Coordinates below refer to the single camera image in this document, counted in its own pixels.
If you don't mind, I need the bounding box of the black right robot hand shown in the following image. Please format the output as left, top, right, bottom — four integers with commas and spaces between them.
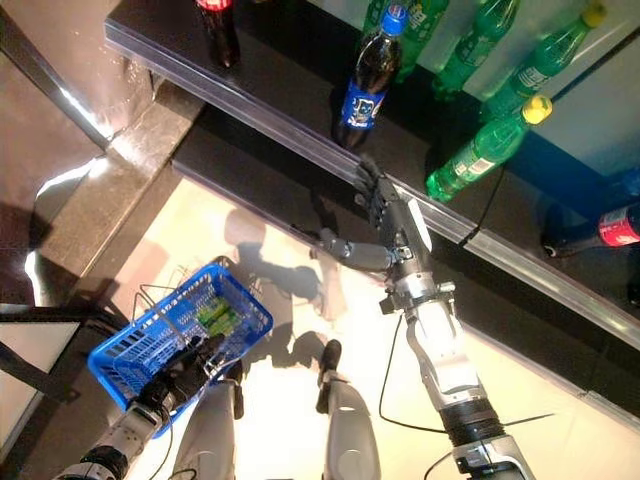
315, 155, 434, 282

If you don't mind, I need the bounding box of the small Pepsi bottle blue cap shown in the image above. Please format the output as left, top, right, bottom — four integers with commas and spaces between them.
332, 2, 405, 150

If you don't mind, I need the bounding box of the blue plastic shopping basket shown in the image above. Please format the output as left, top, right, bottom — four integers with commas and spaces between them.
87, 262, 275, 440

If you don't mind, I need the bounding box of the green soda can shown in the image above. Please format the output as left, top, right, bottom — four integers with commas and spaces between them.
215, 305, 242, 335
195, 301, 222, 331

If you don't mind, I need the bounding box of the Coca-Cola bottle red cap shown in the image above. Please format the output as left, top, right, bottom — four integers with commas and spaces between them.
194, 0, 242, 69
542, 202, 640, 259

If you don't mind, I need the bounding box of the perforated dark shelf upright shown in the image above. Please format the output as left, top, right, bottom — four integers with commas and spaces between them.
0, 302, 121, 401

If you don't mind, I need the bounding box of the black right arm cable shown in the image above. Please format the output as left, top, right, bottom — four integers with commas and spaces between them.
377, 314, 451, 435

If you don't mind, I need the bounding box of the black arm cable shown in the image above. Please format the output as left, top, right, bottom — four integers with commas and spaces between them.
377, 314, 451, 435
147, 405, 176, 480

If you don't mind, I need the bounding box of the black shelf board clear rail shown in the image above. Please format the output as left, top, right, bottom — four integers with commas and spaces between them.
169, 104, 451, 321
459, 164, 640, 336
424, 239, 640, 431
103, 0, 501, 246

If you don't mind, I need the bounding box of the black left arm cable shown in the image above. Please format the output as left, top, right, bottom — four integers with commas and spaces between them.
147, 405, 176, 480

